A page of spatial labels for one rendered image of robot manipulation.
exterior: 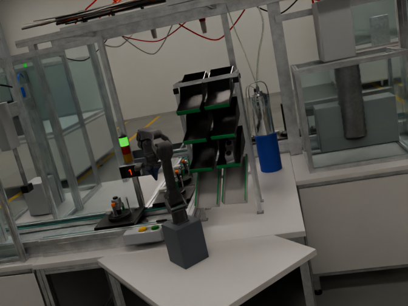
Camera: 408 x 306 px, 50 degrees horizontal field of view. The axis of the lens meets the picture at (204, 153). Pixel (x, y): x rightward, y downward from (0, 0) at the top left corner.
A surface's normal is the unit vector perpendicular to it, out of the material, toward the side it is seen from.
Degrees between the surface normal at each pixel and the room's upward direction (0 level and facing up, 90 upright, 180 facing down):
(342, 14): 90
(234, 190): 45
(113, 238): 90
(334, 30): 90
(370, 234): 90
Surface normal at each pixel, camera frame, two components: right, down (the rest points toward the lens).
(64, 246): -0.13, 0.27
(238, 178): -0.35, -0.46
